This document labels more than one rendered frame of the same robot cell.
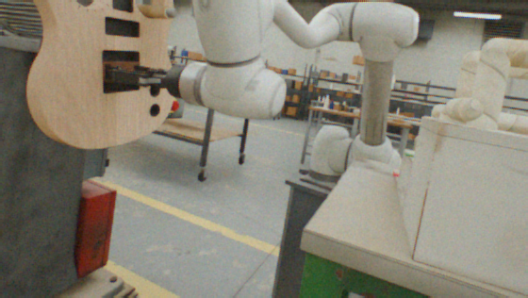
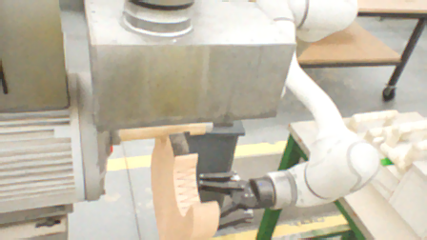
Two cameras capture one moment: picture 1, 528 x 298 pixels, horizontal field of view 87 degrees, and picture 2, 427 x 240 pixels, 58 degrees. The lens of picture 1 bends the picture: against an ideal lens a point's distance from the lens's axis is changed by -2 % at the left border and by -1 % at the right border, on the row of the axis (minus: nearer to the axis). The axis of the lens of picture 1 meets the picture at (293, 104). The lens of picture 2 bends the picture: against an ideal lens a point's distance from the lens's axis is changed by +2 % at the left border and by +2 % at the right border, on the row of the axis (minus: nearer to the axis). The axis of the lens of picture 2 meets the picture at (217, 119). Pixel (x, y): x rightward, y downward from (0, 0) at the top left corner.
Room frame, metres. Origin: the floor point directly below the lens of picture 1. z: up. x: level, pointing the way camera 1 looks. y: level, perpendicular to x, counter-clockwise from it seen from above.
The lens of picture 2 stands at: (0.22, 0.79, 1.76)
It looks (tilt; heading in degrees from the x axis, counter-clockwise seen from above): 36 degrees down; 317
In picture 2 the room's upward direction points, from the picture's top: 10 degrees clockwise
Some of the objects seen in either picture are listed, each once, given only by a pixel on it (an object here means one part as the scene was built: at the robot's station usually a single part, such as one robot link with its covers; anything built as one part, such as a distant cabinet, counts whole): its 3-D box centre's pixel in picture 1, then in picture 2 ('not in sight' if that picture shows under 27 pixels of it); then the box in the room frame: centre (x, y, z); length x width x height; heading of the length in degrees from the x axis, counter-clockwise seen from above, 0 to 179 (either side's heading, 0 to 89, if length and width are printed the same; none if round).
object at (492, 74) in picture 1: (488, 90); not in sight; (0.34, -0.23, 1.15); 0.03 x 0.03 x 0.09
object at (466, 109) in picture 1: (464, 109); not in sight; (0.38, -0.23, 1.12); 0.11 x 0.03 x 0.03; 164
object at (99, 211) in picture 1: (78, 215); not in sight; (1.03, 0.74, 0.49); 0.25 x 0.12 x 0.37; 71
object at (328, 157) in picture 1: (331, 148); not in sight; (1.32, -0.22, 0.87); 0.18 x 0.16 x 0.22; 65
